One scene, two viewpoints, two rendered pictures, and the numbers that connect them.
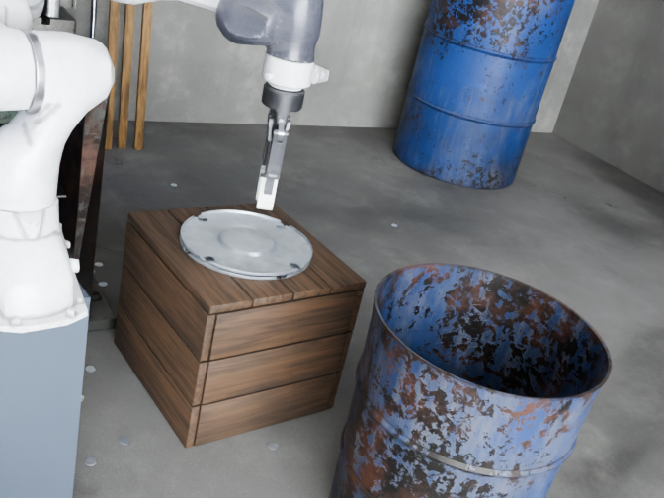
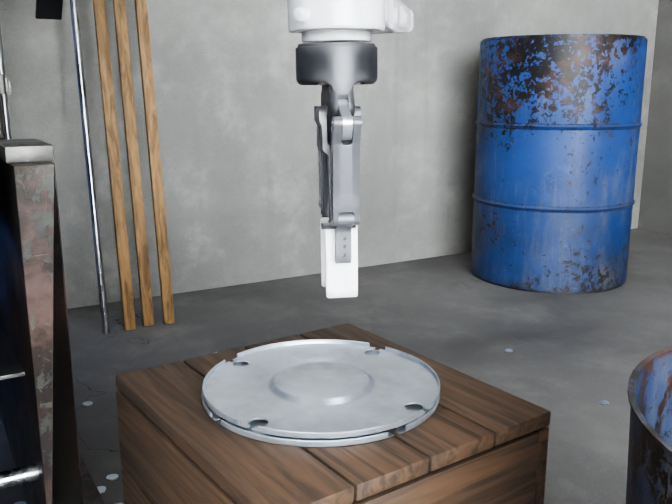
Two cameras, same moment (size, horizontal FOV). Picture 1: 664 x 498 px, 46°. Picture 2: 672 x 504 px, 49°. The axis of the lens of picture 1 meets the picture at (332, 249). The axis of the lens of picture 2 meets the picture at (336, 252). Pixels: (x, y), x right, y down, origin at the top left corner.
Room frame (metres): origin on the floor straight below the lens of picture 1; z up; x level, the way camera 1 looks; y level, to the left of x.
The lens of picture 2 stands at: (0.69, 0.08, 0.72)
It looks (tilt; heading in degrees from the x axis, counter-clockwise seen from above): 13 degrees down; 6
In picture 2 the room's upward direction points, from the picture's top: straight up
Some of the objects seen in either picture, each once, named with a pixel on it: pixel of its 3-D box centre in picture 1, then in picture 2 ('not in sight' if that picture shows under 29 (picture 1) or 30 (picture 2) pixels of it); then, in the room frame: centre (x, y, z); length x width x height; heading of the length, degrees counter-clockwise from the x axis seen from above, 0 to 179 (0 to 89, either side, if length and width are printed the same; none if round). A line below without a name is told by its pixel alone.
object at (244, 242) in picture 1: (247, 240); (321, 381); (1.53, 0.18, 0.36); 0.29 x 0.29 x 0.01
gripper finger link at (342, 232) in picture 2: (270, 183); (344, 237); (1.35, 0.14, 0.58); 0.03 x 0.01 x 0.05; 13
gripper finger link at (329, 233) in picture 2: (267, 192); (341, 261); (1.37, 0.14, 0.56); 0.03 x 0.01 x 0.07; 103
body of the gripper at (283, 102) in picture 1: (281, 110); (336, 93); (1.38, 0.15, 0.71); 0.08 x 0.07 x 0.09; 13
